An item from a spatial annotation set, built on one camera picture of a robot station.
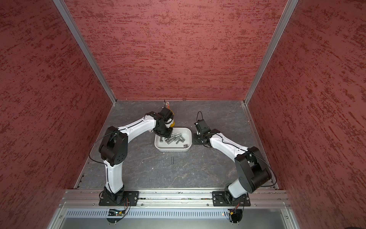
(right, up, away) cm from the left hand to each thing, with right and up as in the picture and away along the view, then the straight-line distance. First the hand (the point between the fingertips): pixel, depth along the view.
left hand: (167, 138), depth 92 cm
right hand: (+19, -2, -2) cm, 19 cm away
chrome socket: (+4, -13, -5) cm, 15 cm away
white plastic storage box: (+8, -3, +5) cm, 10 cm away
